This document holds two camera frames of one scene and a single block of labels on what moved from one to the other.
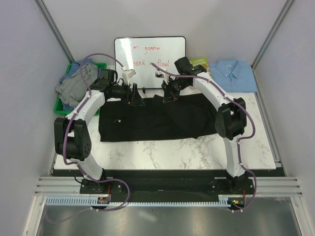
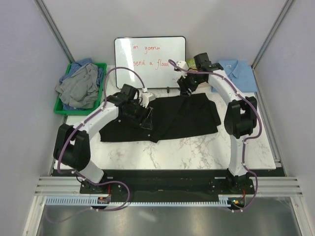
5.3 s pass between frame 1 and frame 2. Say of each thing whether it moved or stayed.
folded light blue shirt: stayed
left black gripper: moved
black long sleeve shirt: stayed
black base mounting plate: stayed
